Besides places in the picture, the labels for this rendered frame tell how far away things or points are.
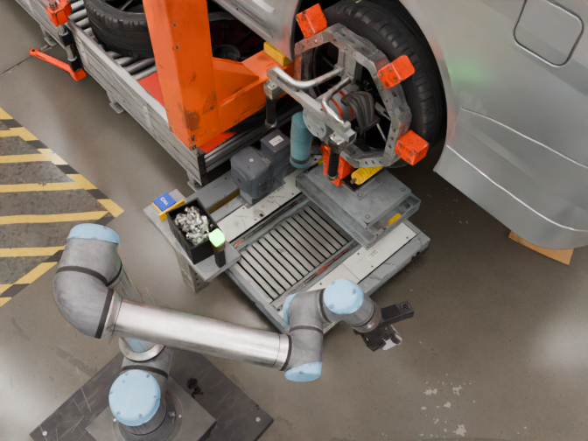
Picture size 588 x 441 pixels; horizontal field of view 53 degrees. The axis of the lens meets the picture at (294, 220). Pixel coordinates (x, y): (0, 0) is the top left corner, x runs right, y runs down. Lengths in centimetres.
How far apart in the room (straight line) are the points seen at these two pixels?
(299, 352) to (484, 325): 146
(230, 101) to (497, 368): 160
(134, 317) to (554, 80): 123
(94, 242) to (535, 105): 124
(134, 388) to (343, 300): 73
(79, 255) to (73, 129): 210
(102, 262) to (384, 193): 166
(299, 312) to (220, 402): 77
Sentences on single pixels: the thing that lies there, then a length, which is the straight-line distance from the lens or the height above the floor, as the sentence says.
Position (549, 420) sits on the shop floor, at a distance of 274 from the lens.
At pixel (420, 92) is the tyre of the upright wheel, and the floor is 104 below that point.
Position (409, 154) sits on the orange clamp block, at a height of 86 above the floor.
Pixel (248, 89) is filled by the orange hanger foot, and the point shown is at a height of 68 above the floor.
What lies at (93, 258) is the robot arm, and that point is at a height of 124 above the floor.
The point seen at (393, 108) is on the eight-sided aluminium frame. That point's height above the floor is 100.
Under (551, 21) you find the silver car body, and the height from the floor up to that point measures 150.
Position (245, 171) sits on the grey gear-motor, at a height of 40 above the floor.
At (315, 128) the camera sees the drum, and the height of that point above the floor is 83.
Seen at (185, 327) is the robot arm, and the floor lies 114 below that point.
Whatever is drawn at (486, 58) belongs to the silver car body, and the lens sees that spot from 184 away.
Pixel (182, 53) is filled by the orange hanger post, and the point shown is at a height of 102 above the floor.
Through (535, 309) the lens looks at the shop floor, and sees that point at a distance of 293.
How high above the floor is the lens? 241
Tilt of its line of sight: 55 degrees down
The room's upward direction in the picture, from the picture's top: 3 degrees clockwise
